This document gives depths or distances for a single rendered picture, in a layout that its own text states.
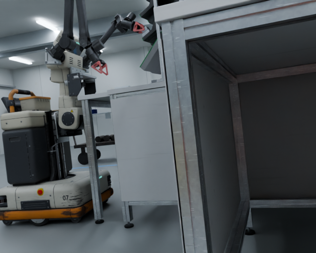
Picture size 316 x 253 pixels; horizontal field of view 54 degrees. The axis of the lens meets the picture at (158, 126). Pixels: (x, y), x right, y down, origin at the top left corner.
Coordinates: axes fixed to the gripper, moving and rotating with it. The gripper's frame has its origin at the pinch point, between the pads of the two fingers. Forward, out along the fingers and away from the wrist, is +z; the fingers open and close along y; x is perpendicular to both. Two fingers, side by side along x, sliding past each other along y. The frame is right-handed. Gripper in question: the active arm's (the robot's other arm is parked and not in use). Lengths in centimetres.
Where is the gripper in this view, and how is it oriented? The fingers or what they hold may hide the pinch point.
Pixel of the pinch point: (145, 29)
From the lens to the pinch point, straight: 225.7
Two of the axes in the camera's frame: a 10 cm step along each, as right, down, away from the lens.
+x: -2.9, 9.3, 2.1
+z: 8.4, 3.6, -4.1
